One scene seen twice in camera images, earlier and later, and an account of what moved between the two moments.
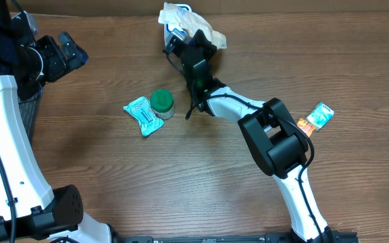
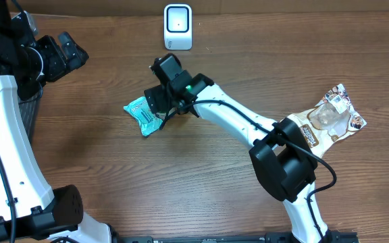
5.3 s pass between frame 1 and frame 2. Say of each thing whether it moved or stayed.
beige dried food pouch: moved
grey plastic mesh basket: stayed
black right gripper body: moved
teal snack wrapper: stayed
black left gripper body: stayed
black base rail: stayed
